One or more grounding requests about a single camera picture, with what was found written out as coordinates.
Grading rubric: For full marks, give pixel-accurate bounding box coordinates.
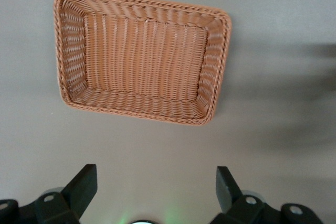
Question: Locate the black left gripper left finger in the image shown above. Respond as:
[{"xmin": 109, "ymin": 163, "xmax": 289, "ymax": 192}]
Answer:
[{"xmin": 33, "ymin": 164, "xmax": 98, "ymax": 224}]

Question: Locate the brown wicker basket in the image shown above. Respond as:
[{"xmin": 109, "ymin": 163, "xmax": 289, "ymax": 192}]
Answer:
[{"xmin": 53, "ymin": 0, "xmax": 233, "ymax": 126}]

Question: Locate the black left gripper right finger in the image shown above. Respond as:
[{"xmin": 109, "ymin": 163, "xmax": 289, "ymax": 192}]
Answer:
[{"xmin": 209, "ymin": 166, "xmax": 284, "ymax": 224}]

